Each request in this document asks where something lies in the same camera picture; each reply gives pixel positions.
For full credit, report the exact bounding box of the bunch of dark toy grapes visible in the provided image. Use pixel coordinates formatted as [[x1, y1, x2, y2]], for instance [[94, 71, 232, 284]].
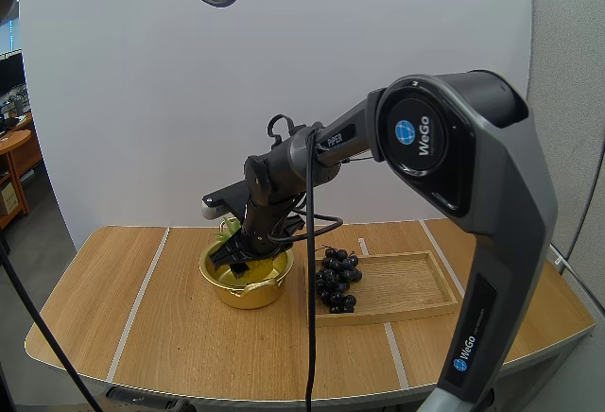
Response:
[[314, 247, 364, 315]]

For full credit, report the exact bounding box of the shallow wooden tray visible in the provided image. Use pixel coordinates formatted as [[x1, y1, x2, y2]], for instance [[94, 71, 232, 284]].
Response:
[[306, 249, 460, 329]]

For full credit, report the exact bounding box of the wooden desk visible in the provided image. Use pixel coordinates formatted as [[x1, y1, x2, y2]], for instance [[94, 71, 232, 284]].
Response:
[[0, 113, 43, 229]]

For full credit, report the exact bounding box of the grey partition panel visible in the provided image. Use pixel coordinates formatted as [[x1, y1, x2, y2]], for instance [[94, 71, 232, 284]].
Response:
[[527, 0, 605, 309]]

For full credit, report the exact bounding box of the gold pot with two handles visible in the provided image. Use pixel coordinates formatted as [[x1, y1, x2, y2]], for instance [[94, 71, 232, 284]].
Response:
[[198, 239, 295, 310]]

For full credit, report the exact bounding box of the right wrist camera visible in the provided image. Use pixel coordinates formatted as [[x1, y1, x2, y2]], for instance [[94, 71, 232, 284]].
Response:
[[200, 180, 303, 243]]

